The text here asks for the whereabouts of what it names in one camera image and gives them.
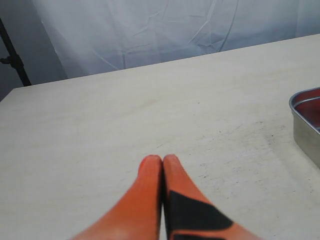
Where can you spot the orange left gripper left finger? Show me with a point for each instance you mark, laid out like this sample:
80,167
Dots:
137,215

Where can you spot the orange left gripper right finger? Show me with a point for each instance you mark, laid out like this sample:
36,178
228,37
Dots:
189,215

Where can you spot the steel two-compartment lunch box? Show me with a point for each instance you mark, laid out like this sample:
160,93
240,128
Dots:
305,109

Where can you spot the blue-grey backdrop cloth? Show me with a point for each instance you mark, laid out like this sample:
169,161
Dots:
63,39

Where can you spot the black stand pole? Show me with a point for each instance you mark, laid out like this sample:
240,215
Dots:
13,59

